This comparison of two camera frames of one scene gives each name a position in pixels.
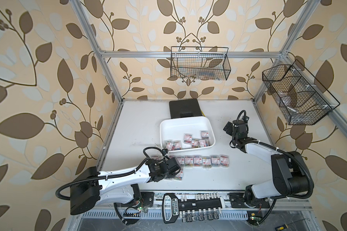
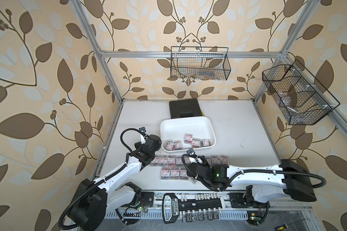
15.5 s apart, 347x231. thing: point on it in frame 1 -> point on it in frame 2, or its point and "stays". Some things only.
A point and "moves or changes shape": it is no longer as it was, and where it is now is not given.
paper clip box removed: [179, 177] moves or changes shape
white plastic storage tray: [181, 134] stays
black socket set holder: [206, 206] stays
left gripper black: [175, 173] -> [138, 146]
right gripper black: [230, 125] -> [206, 166]
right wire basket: [302, 99] stays
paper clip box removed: [215, 160] stays
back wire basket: [200, 63] stays
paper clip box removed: [224, 160] stays
